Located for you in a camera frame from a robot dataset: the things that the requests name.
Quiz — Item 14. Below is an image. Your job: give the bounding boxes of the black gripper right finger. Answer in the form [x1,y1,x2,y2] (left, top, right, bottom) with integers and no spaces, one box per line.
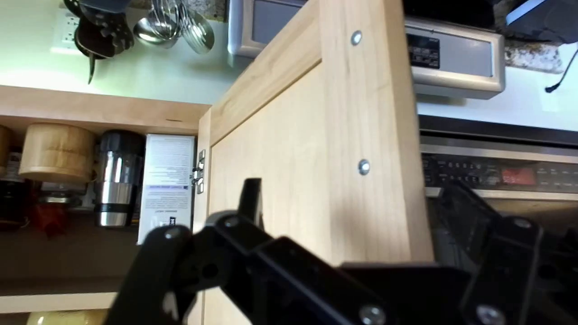
[432,178,578,325]

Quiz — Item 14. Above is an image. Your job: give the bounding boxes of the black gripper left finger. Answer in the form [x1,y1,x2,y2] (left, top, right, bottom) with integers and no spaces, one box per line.
[105,176,387,325]

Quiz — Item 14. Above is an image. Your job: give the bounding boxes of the light wooden cabinet door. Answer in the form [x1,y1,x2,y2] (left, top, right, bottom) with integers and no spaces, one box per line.
[190,0,437,325]

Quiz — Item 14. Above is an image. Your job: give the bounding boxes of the metal door hinge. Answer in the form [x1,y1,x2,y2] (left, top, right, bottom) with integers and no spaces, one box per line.
[190,147,210,196]

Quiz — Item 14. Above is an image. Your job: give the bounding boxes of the stainless steel microwave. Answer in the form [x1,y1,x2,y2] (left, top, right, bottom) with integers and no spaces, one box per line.
[417,113,578,203]

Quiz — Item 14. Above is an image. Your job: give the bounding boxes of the white cardboard box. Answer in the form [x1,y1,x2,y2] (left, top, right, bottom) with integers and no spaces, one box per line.
[135,131,199,247]

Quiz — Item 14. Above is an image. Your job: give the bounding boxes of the glass jar yellow contents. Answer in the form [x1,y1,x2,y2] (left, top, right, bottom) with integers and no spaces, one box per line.
[25,308,112,325]

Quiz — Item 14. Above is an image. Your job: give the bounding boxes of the dark red container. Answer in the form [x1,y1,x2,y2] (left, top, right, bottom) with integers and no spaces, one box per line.
[23,178,92,238]

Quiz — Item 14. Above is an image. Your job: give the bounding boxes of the steel and black stove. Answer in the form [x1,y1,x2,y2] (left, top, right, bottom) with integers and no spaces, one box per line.
[226,0,508,100]

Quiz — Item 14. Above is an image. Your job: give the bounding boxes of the round wooden container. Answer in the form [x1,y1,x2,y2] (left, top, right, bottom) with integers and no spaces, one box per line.
[16,122,99,183]

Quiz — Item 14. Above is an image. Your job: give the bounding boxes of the black box with blue stripe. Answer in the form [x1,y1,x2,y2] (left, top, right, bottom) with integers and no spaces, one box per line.
[491,0,578,44]

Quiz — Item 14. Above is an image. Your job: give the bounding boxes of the silver ladle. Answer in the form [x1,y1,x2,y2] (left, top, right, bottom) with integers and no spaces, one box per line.
[132,7,182,50]

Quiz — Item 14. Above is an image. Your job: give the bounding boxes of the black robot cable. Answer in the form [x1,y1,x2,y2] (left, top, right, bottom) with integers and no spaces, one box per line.
[542,50,578,95]

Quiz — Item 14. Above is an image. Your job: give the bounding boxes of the wooden wall cabinet with shelves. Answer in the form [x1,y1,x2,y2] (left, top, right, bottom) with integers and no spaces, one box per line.
[0,82,213,325]

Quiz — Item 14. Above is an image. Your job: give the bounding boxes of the white wall outlet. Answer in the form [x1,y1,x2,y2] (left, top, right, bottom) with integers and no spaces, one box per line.
[54,5,85,57]

